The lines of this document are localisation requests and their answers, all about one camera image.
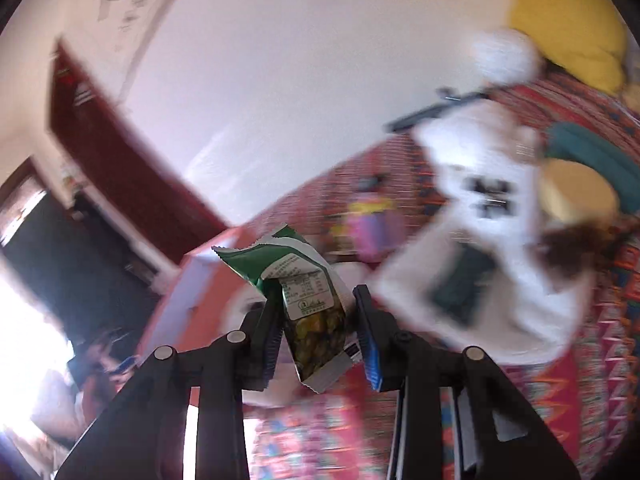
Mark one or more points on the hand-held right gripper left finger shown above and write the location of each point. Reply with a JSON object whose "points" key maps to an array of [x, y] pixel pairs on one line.
{"points": [[270, 342]]}

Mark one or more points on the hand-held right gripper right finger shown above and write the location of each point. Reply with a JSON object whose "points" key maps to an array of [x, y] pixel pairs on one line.
{"points": [[371, 350]]}

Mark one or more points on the green snack packet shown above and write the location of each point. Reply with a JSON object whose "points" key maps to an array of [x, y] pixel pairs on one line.
{"points": [[310, 330]]}

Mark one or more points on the orange cardboard box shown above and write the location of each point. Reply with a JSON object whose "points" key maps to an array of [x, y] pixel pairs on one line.
{"points": [[210, 290]]}

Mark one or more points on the teal round case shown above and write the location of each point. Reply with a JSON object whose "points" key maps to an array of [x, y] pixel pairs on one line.
{"points": [[595, 152]]}

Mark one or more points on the pink and yellow item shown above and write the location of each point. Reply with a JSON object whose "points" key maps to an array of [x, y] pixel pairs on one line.
{"points": [[370, 230]]}

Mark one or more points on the white plastic bag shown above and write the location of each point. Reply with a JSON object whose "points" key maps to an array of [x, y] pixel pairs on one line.
{"points": [[520, 280]]}

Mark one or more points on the red patterned woven blanket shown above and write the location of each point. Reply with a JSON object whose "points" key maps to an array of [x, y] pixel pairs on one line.
{"points": [[575, 410]]}

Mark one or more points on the brown fuzzy item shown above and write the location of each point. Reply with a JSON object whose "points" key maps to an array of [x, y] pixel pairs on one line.
{"points": [[570, 250]]}

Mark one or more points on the beige round box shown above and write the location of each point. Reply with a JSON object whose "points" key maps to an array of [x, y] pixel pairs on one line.
{"points": [[580, 190]]}

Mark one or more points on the bubble wrap bundle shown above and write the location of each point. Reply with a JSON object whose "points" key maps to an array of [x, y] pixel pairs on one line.
{"points": [[505, 55]]}

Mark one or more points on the yellow pillow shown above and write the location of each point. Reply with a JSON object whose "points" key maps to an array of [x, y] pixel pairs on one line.
{"points": [[565, 10]]}

